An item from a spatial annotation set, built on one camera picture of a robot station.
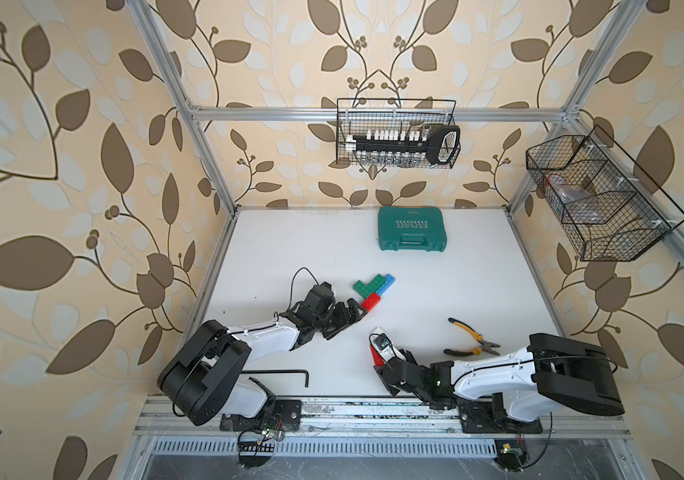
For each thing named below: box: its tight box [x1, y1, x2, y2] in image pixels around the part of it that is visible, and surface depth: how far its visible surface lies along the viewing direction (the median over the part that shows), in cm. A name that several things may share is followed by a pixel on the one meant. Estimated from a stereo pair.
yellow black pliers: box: [443, 318, 501, 356], surface depth 87 cm
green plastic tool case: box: [377, 207, 447, 252], surface depth 110 cm
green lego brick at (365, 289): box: [353, 280, 376, 299], surface depth 96 cm
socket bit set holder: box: [344, 125, 461, 167], surface depth 86 cm
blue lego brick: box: [377, 274, 396, 297], surface depth 100 cm
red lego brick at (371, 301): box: [360, 292, 381, 312], surface depth 93 cm
